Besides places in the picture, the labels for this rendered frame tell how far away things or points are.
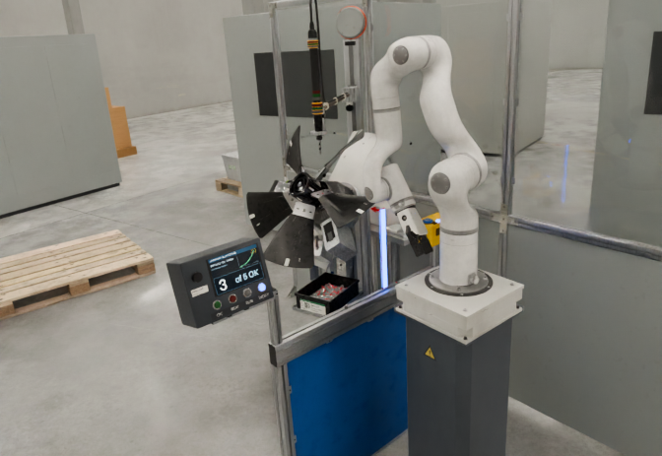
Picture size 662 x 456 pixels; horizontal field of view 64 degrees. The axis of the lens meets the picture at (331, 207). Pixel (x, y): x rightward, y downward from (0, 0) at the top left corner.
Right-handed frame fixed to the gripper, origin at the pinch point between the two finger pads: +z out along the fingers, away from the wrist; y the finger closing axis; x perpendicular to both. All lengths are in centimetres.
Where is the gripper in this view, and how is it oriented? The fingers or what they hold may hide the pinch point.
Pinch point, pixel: (424, 251)
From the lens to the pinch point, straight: 180.3
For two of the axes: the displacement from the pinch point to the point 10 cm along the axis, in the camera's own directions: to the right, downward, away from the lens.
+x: -8.0, 4.3, 4.2
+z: 3.9, 9.0, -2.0
